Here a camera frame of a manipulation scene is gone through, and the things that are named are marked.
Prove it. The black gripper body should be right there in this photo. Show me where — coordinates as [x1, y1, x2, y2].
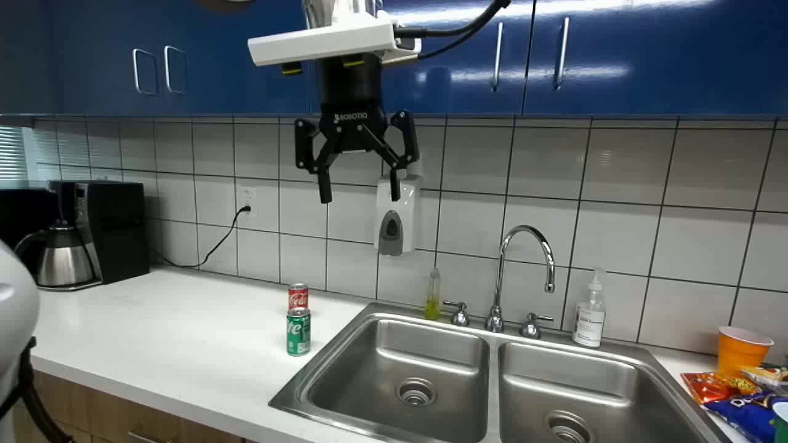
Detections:
[315, 52, 396, 156]

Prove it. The green soda can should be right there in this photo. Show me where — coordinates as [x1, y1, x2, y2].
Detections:
[283, 307, 314, 360]

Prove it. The red soda can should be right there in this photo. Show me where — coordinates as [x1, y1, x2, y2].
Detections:
[286, 281, 314, 316]

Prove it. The stainless steel double sink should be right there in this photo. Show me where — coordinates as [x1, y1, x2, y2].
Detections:
[268, 301, 735, 443]

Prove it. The blue cabinet door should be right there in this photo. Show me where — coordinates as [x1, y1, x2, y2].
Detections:
[0, 0, 164, 119]
[524, 0, 788, 124]
[159, 0, 322, 119]
[315, 0, 535, 121]

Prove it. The green dish soap bottle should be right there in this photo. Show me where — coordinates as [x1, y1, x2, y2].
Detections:
[421, 267, 447, 322]

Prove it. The chrome gooseneck faucet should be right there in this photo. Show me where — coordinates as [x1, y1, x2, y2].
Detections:
[484, 221, 559, 334]

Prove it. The chrome faucet knob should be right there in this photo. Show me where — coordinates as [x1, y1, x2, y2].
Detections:
[447, 301, 475, 331]
[518, 311, 549, 343]

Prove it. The black coffee maker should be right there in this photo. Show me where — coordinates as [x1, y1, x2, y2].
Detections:
[0, 179, 153, 290]

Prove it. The clear pump soap bottle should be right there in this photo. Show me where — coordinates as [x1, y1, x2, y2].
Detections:
[572, 268, 608, 350]

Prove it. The steel coffee carafe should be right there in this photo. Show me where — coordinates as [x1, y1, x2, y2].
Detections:
[13, 219, 100, 290]

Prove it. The wooden base cabinet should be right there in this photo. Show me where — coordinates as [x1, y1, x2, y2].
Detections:
[11, 372, 249, 443]

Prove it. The red snack bag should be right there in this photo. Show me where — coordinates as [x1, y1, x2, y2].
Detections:
[681, 370, 761, 406]

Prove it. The orange plastic cup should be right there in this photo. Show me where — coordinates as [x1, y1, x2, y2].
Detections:
[715, 324, 777, 388]

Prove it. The yellow snack bag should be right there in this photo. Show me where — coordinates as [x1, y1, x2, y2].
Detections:
[737, 361, 788, 393]

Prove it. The blue snack bag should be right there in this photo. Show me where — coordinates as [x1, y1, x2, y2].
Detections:
[703, 391, 788, 443]

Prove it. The green plastic cup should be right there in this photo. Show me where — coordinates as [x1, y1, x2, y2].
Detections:
[772, 400, 788, 443]

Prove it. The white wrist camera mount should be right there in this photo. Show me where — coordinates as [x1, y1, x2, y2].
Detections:
[246, 12, 426, 70]

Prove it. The white wall outlet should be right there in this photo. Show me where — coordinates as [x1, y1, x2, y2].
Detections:
[234, 179, 260, 219]

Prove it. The white wall soap dispenser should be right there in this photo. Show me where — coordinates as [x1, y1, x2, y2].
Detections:
[374, 177, 420, 258]

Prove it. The silver cabinet door handle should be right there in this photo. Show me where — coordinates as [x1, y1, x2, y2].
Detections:
[555, 16, 572, 94]
[132, 45, 159, 97]
[490, 19, 508, 94]
[161, 43, 188, 94]

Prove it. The black power cord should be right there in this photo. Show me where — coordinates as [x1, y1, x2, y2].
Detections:
[150, 204, 255, 272]

